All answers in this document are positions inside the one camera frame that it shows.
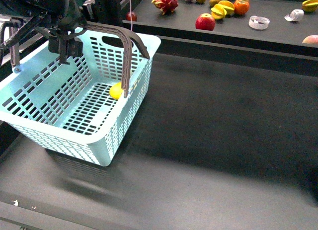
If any rear yellow starfruit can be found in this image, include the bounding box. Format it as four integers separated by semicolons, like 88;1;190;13
218;0;235;15

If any yellow mango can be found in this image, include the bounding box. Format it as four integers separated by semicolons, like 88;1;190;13
109;82;123;100

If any pink peach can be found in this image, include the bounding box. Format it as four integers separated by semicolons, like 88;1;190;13
302;35;318;45

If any front yellow starfruit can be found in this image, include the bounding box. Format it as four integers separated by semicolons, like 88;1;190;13
211;4;227;20

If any orange persimmon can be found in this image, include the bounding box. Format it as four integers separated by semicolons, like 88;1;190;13
234;0;250;15

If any white hanging cable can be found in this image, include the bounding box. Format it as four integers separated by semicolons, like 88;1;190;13
128;0;134;32

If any clear tape roll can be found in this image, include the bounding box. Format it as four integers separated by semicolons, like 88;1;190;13
248;15;270;30

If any large red apple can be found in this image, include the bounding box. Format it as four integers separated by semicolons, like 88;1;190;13
195;13;216;31

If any grey basket handle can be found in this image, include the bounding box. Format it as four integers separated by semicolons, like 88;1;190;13
9;20;136;98
129;32;150;60

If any black shelf upright post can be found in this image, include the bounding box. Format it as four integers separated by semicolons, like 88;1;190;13
95;0;122;26

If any yellow starfruit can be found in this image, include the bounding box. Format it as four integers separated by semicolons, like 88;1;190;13
211;4;227;20
302;0;318;12
218;0;235;15

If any light blue plastic basket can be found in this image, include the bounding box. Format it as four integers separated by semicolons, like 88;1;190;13
0;31;153;166

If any small dark red apple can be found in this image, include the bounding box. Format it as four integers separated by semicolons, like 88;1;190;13
126;11;137;21

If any far right yellow starfruit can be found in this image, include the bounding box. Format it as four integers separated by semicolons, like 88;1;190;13
302;0;318;12

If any pink dragon fruit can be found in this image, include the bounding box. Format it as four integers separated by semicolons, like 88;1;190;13
152;0;178;15

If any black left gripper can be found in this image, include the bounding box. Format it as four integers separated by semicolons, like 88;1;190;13
14;0;87;57

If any right brown kiwi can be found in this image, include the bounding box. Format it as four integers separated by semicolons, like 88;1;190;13
209;0;221;7

